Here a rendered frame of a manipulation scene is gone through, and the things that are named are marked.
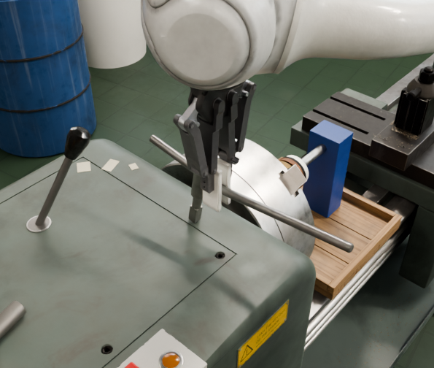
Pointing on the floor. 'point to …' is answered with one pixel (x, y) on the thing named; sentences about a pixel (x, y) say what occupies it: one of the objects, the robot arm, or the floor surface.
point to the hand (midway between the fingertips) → (217, 183)
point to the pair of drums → (30, 74)
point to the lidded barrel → (112, 32)
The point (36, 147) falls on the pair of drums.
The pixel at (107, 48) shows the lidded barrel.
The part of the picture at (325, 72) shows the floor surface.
